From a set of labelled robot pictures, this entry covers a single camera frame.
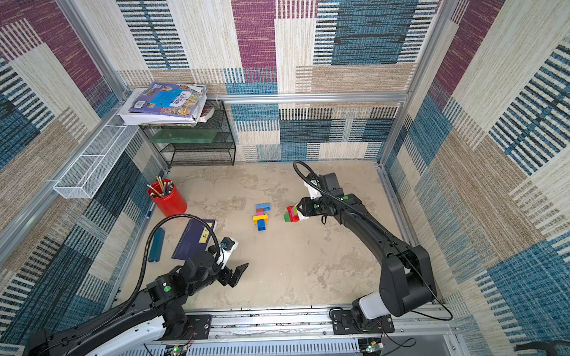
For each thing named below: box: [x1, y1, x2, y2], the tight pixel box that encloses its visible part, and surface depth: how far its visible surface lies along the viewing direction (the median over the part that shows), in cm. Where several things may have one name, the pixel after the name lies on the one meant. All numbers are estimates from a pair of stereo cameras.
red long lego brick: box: [287, 205, 300, 223], surface depth 89 cm
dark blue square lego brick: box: [256, 218, 267, 232], surface depth 98 cm
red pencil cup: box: [147, 178, 188, 218], surface depth 96 cm
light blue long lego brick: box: [256, 203, 271, 212], surface depth 104 cm
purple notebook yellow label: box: [171, 218, 218, 261], surface depth 94 cm
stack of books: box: [118, 81, 215, 127], surface depth 81 cm
